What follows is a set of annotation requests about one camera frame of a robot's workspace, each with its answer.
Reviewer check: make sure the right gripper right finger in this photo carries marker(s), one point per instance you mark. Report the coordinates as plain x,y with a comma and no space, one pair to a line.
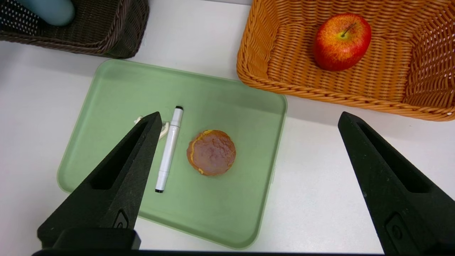
408,199

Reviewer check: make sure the dark brown wicker basket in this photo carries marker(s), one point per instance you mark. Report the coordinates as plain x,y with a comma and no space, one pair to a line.
99,32

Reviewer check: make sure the red yellow apple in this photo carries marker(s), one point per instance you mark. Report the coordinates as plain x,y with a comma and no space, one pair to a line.
341,42

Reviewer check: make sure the blue-grey plastic cup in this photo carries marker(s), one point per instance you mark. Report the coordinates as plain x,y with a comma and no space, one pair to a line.
46,12

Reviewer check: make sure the white marker pen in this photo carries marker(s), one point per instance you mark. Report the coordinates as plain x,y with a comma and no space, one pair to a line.
170,149

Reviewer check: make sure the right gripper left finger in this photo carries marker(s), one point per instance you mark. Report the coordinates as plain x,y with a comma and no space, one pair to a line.
113,199

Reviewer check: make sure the light green plastic tray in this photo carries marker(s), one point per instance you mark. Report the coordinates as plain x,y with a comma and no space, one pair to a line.
220,206

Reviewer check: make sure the orange wicker basket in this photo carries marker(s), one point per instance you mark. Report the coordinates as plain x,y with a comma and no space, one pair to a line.
373,89

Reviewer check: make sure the pink cream-filled bun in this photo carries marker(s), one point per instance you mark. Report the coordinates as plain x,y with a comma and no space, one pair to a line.
211,153

